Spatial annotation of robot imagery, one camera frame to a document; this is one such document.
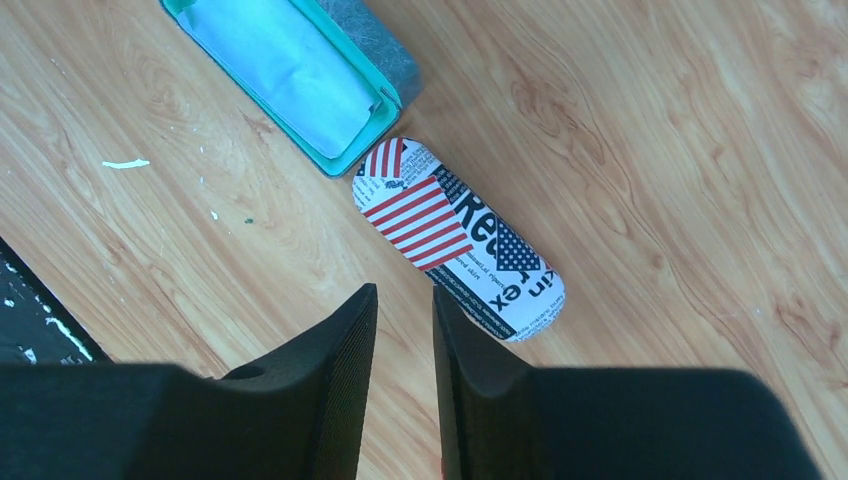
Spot light blue cloth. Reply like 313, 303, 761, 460
177, 0, 382, 159

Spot grey-green glasses case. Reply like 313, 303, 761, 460
161, 1, 422, 179

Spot flag print glasses case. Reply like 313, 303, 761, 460
352, 137, 566, 342

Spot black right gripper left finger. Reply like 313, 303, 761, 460
1, 283, 378, 479

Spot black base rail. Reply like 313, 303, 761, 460
1, 241, 111, 365

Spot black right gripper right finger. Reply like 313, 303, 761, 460
432, 287, 821, 479

